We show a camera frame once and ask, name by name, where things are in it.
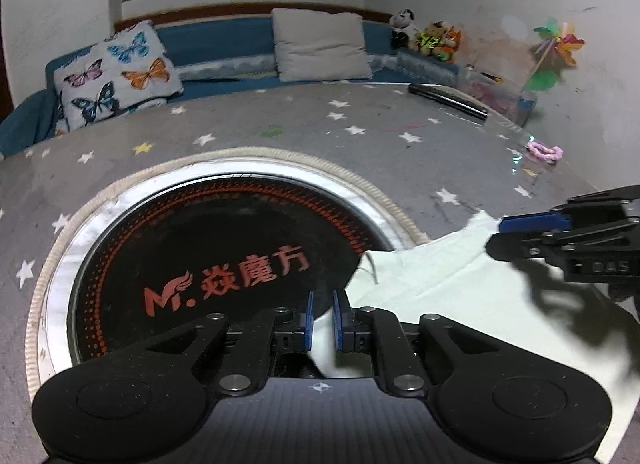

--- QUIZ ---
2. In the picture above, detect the light green shirt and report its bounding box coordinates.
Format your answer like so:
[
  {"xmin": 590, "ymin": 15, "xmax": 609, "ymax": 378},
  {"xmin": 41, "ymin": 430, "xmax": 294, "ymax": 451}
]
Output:
[{"xmin": 310, "ymin": 209, "xmax": 640, "ymax": 381}]

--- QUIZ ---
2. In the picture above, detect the clear plastic storage box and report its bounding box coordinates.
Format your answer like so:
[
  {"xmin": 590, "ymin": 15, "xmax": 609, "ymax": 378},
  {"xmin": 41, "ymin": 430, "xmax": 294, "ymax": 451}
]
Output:
[{"xmin": 460, "ymin": 66, "xmax": 539, "ymax": 128}]

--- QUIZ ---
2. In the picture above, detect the colourful pinwheel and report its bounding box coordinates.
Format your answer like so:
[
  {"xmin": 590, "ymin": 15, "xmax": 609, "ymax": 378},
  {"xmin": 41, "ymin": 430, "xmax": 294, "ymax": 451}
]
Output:
[{"xmin": 522, "ymin": 18, "xmax": 586, "ymax": 93}]

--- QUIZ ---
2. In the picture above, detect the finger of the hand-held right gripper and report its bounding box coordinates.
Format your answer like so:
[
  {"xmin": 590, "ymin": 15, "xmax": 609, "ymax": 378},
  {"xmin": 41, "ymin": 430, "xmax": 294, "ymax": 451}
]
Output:
[
  {"xmin": 498, "ymin": 185, "xmax": 640, "ymax": 235},
  {"xmin": 486, "ymin": 218, "xmax": 640, "ymax": 264}
]

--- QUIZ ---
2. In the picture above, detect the brown bear plush toy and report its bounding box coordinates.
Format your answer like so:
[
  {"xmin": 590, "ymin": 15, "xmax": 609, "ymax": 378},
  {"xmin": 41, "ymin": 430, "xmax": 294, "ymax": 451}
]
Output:
[{"xmin": 415, "ymin": 21, "xmax": 449, "ymax": 58}]

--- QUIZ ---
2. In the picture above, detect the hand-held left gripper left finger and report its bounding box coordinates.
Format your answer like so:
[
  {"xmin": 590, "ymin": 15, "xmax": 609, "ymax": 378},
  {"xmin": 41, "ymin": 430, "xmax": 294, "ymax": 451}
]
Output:
[{"xmin": 144, "ymin": 290, "xmax": 315, "ymax": 398}]

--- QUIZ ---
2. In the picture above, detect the butterfly print pillow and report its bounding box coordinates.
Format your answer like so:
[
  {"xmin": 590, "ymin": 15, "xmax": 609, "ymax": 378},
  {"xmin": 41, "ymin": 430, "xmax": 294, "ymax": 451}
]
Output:
[{"xmin": 52, "ymin": 20, "xmax": 185, "ymax": 133}]

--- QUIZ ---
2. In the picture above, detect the grey star tablecloth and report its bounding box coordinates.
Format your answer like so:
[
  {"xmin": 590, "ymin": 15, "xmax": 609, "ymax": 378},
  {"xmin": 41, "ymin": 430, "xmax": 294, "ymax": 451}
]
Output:
[{"xmin": 0, "ymin": 81, "xmax": 640, "ymax": 464}]

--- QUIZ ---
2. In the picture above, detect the panda plush toy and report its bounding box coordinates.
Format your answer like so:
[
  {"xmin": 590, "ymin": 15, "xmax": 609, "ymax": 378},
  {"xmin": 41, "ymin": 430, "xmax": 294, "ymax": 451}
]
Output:
[{"xmin": 390, "ymin": 10, "xmax": 420, "ymax": 50}]

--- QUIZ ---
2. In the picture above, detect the round black table heater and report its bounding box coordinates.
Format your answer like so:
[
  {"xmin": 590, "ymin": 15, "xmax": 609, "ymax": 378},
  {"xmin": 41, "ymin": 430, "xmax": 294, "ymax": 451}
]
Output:
[{"xmin": 38, "ymin": 159, "xmax": 420, "ymax": 381}]

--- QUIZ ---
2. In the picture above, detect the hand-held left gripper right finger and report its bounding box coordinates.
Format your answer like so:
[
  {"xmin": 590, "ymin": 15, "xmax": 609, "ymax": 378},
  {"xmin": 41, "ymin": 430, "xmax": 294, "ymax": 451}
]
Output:
[{"xmin": 332, "ymin": 289, "xmax": 495, "ymax": 398}]

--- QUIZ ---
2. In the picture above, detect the blue cushioned bench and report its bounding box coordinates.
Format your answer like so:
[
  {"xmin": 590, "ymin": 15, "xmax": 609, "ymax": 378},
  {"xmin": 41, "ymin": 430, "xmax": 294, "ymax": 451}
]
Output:
[{"xmin": 0, "ymin": 14, "xmax": 462, "ymax": 156}]

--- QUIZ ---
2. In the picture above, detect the orange fox plush toy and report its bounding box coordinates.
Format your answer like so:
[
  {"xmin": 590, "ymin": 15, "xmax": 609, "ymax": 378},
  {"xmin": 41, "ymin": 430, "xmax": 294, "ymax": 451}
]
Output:
[{"xmin": 440, "ymin": 26, "xmax": 464, "ymax": 64}]

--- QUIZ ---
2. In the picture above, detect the long black remote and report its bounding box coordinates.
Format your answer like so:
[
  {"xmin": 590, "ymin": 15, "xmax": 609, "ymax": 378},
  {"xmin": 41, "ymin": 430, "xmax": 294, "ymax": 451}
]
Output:
[{"xmin": 408, "ymin": 83, "xmax": 490, "ymax": 121}]

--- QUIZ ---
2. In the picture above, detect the beige pillow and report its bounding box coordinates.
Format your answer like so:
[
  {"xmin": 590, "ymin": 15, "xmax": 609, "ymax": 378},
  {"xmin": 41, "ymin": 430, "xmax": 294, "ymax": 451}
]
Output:
[{"xmin": 271, "ymin": 8, "xmax": 375, "ymax": 83}]

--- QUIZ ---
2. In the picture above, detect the pink braided ring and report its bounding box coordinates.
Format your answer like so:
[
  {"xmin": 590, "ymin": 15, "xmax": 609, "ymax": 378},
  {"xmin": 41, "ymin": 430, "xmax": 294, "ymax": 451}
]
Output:
[{"xmin": 525, "ymin": 140, "xmax": 565, "ymax": 166}]

